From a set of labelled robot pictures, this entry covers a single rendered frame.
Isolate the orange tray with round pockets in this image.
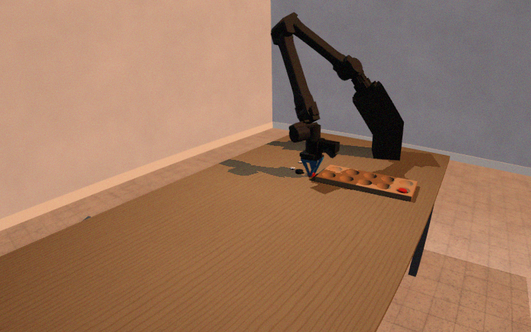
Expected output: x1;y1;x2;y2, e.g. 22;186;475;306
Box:
315;165;418;201

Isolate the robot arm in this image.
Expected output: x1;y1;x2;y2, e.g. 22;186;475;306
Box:
271;12;377;158

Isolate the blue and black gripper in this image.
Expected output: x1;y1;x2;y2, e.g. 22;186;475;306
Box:
299;139;325;176

